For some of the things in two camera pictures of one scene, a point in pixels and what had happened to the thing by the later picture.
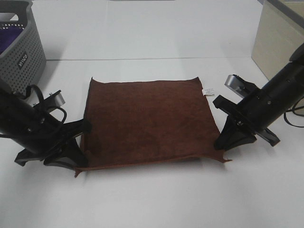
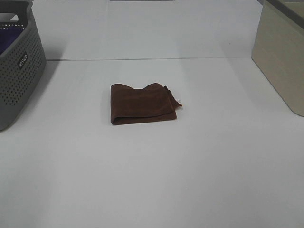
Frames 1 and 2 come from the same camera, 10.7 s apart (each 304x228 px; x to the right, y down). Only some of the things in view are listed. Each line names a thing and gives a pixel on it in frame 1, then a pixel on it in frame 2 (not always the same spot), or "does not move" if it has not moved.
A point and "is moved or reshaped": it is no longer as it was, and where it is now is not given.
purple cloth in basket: x=7 y=36 does not move
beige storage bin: x=280 y=31 does not move
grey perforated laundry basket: x=23 y=63 does not move
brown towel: x=148 y=121 is moved or reshaped
